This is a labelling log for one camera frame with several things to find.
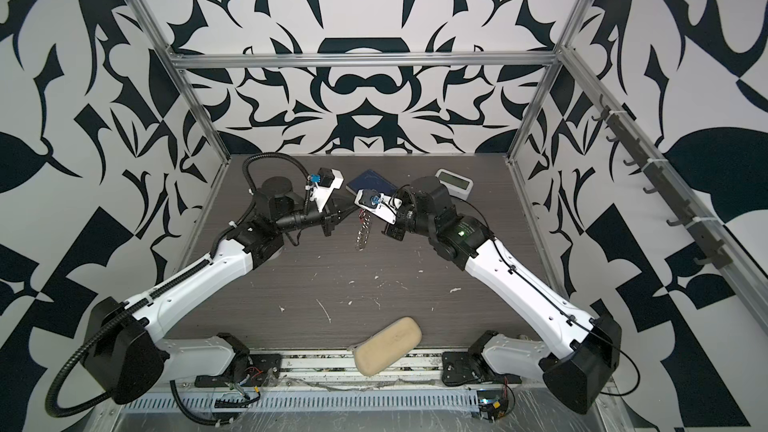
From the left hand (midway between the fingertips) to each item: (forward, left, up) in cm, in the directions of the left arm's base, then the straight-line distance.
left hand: (361, 195), depth 70 cm
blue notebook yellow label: (+29, -1, -29) cm, 41 cm away
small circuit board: (-38, -30, -32) cm, 58 cm away
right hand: (-2, -3, 0) cm, 3 cm away
